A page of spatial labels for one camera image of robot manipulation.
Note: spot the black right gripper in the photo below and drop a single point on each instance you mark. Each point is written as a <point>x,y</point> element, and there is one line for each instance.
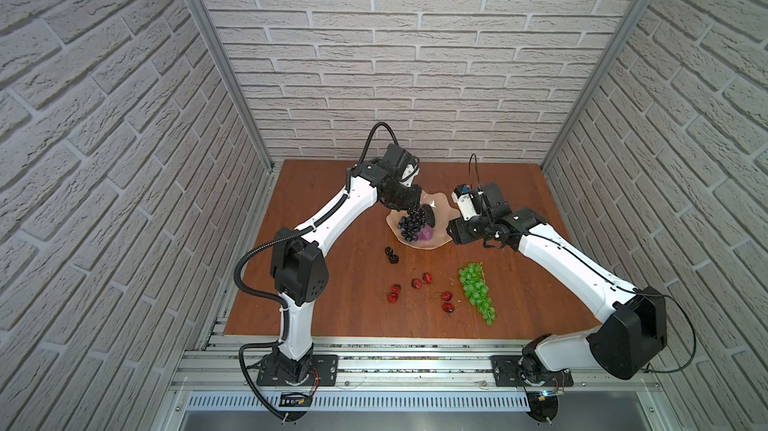
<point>459,231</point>

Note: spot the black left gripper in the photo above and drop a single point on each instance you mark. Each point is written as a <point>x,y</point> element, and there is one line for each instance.
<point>413,203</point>

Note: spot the dark purple grape bunch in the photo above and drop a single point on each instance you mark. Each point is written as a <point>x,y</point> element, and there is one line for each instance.
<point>411,225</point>

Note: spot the purple fake fig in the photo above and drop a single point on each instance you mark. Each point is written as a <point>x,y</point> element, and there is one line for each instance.
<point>425,234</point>

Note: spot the green grape bunch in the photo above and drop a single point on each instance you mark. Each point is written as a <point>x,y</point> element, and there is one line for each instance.
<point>476,291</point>

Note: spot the red cherry pair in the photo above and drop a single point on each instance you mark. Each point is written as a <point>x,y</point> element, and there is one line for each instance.
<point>393,295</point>
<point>419,283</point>
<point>446,299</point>

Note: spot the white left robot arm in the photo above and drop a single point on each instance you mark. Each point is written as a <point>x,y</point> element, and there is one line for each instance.
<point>298,264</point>

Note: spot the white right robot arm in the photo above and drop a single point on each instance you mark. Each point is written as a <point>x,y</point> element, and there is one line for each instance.
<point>632,327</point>

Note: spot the pink scalloped fruit bowl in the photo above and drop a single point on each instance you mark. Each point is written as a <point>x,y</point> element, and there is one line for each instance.
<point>443,211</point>

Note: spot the black cherry pair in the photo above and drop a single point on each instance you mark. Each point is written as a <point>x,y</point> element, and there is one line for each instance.
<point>391,255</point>

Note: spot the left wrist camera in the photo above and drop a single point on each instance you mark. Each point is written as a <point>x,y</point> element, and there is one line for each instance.
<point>409,174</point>

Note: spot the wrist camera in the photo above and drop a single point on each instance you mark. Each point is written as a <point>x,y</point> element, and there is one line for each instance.
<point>409,174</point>
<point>466,200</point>

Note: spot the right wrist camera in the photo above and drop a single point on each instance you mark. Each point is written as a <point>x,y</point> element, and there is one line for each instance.
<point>466,200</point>

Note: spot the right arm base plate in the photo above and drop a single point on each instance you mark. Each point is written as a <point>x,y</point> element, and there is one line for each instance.
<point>525,371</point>

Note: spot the aluminium mounting rail frame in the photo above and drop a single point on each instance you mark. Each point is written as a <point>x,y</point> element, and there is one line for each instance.
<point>388,374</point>

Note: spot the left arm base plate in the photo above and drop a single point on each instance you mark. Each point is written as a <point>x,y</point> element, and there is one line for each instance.
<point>313,369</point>

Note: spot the left aluminium corner post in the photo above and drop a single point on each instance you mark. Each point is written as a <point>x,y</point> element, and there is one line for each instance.
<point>207,29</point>

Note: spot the aluminium corner post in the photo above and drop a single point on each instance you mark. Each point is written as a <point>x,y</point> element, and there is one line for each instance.
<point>207,29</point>
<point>603,65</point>

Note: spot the right aluminium corner post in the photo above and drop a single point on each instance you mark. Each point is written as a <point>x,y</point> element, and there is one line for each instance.
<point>603,65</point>

